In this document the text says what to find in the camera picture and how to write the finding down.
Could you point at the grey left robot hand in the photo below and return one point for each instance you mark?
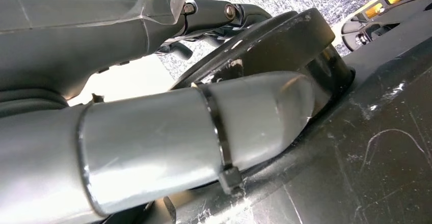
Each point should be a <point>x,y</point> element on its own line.
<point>84,30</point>

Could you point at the black frame with amber lights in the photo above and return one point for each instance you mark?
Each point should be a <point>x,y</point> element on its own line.
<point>371,30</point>

